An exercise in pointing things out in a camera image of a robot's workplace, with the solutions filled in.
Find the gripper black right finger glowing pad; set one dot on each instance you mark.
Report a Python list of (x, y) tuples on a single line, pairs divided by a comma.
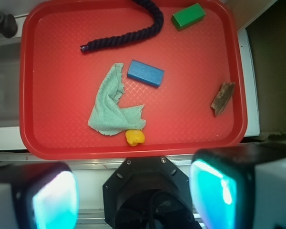
[(240, 187)]

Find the yellow rubber duck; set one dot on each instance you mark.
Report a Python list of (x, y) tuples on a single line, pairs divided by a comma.
[(134, 137)]

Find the brown wood piece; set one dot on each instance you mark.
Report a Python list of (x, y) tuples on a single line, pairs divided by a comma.
[(222, 98)]

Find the black octagonal mount base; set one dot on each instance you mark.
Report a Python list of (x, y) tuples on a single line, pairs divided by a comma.
[(148, 193)]

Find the dark knob object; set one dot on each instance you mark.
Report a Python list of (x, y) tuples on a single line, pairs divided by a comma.
[(8, 25)]

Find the light teal cloth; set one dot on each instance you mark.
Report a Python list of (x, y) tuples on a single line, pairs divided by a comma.
[(107, 118)]

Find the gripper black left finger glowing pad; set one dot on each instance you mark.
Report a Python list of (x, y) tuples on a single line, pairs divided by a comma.
[(38, 196)]

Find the blue wooden block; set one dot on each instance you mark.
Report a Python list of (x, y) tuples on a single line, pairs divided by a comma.
[(145, 73)]

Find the red plastic tray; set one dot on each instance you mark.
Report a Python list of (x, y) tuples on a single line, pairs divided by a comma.
[(59, 83)]

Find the green wooden block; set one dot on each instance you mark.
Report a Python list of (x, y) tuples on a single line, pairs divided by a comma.
[(188, 16)]

